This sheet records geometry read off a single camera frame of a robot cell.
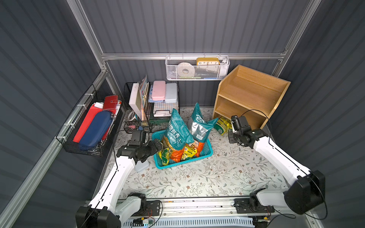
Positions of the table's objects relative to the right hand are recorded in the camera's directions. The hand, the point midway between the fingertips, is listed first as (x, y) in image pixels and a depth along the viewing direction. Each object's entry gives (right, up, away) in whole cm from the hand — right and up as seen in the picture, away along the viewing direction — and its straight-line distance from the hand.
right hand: (238, 138), depth 83 cm
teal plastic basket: (-18, -9, +6) cm, 21 cm away
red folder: (-83, +9, -10) cm, 84 cm away
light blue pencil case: (-41, +30, +15) cm, 53 cm away
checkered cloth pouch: (-45, +18, +9) cm, 49 cm away
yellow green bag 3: (-3, +7, +21) cm, 22 cm away
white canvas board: (-64, +24, +7) cm, 69 cm away
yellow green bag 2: (-28, -8, +2) cm, 29 cm away
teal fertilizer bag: (-23, +7, 0) cm, 24 cm away
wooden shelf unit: (+7, +27, +2) cm, 28 cm away
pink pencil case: (-50, +31, +14) cm, 60 cm away
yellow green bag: (-44, -10, -1) cm, 45 cm away
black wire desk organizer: (-55, +20, +10) cm, 60 cm away
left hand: (-48, -6, -3) cm, 49 cm away
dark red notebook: (-73, +20, -4) cm, 76 cm away
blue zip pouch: (-75, +6, -14) cm, 77 cm away
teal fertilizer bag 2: (-36, +3, -4) cm, 36 cm away
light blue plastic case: (-59, -18, +3) cm, 62 cm away
